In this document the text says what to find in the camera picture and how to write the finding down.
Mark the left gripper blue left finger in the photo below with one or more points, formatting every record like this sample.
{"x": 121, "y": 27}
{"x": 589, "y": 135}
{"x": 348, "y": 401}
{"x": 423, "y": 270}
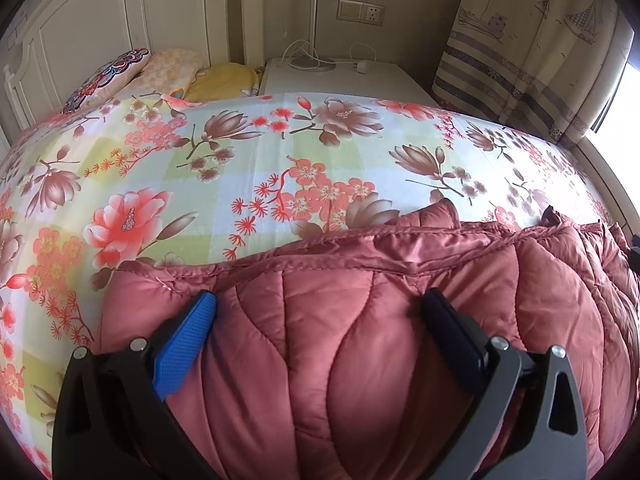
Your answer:
{"x": 112, "y": 420}

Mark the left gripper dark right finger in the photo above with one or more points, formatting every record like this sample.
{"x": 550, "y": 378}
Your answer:
{"x": 526, "y": 419}

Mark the pink quilted coat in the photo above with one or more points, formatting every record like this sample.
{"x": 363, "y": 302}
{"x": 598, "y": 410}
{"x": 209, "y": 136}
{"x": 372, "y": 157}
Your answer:
{"x": 320, "y": 366}

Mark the dark framed window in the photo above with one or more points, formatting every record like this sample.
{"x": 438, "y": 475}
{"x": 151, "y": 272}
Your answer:
{"x": 619, "y": 111}

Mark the beige printed curtain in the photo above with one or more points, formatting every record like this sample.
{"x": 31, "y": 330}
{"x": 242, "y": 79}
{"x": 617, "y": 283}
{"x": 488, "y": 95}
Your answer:
{"x": 545, "y": 67}

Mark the floral bed sheet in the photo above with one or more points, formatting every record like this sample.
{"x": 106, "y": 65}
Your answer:
{"x": 175, "y": 183}

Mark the white bedside table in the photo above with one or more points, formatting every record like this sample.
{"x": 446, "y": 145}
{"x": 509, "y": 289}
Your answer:
{"x": 386, "y": 81}

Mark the colourful patterned pillow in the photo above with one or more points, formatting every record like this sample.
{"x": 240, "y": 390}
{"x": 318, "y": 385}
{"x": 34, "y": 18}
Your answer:
{"x": 107, "y": 80}

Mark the cream checked pillow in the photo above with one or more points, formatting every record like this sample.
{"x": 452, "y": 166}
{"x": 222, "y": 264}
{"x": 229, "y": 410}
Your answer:
{"x": 169, "y": 72}

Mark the yellow pillow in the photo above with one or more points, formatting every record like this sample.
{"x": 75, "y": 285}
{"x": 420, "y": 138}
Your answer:
{"x": 222, "y": 82}

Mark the silver lamp pole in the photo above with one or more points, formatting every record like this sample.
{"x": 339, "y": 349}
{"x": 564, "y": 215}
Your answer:
{"x": 305, "y": 56}

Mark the white wooden headboard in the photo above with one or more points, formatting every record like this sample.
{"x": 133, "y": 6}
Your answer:
{"x": 64, "y": 41}

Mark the wall socket plate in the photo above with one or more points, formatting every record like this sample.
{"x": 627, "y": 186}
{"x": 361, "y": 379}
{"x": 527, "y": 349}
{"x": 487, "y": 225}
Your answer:
{"x": 360, "y": 12}

